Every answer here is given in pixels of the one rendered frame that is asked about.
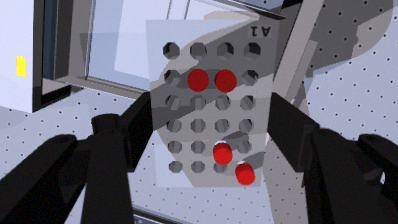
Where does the grey flat base plate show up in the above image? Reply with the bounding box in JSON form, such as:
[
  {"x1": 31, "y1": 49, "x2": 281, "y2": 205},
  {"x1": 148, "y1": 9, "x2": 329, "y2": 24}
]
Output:
[{"x1": 0, "y1": 0, "x2": 398, "y2": 224}]

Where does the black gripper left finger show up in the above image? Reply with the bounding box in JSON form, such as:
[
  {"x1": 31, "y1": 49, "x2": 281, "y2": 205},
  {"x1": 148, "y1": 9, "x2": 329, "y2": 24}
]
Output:
[{"x1": 0, "y1": 92, "x2": 153, "y2": 224}]

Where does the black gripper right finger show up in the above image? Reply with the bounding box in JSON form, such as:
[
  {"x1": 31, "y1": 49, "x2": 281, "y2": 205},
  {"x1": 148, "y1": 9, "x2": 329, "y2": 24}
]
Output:
[{"x1": 267, "y1": 92, "x2": 398, "y2": 224}]

